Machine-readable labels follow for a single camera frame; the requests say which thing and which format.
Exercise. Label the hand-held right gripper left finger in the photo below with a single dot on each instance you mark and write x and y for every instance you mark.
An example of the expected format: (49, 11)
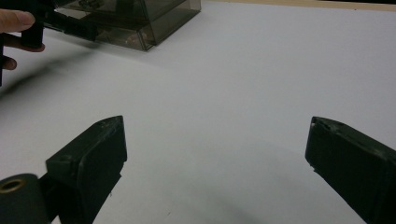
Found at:
(87, 161)

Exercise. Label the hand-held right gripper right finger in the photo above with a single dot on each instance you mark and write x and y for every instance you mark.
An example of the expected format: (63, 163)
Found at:
(355, 165)

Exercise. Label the smoky transparent drawer organizer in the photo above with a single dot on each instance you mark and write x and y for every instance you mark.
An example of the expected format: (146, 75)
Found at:
(140, 12)

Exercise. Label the light wooden table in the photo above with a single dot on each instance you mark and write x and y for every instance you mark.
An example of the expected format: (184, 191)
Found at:
(311, 4)

